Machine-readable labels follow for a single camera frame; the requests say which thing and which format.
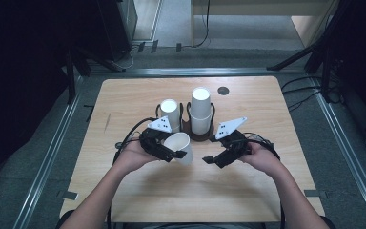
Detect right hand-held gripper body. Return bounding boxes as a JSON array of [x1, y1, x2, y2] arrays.
[[209, 116, 252, 156]]

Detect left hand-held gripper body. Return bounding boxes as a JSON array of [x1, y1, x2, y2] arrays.
[[138, 115, 173, 156]]

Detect white paper cup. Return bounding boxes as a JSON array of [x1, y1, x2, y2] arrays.
[[159, 98, 181, 134], [189, 111, 214, 135], [190, 87, 212, 119], [163, 132, 194, 167]]

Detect black wire cup holder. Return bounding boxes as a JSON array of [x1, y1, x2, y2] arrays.
[[154, 101, 216, 142]]

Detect person's left hand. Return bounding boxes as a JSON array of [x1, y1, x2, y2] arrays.
[[113, 139, 160, 175]]

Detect person's right hand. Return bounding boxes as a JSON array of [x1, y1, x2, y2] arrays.
[[239, 141, 288, 177]]

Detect black tape strip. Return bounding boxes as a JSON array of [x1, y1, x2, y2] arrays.
[[82, 103, 95, 124]]

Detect black metal stand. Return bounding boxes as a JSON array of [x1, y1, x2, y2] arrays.
[[64, 47, 127, 105]]

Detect black cabinet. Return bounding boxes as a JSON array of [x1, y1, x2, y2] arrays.
[[95, 0, 138, 62]]

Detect black tripod stand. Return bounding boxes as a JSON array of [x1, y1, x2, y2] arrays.
[[266, 0, 342, 103]]

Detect light wooden desk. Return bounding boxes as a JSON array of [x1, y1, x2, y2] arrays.
[[190, 0, 341, 49]]

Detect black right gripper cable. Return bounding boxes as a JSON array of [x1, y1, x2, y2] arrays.
[[243, 131, 286, 229]]

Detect metal floor rail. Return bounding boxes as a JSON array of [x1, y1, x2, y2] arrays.
[[11, 75, 84, 229], [307, 75, 366, 229], [88, 67, 307, 77]]

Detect black floor cables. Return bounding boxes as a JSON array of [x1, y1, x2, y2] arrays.
[[280, 74, 324, 113]]

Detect white floor cable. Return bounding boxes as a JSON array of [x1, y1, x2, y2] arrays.
[[116, 44, 141, 70]]

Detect black hanging cable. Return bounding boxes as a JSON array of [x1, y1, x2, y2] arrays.
[[192, 0, 212, 49]]

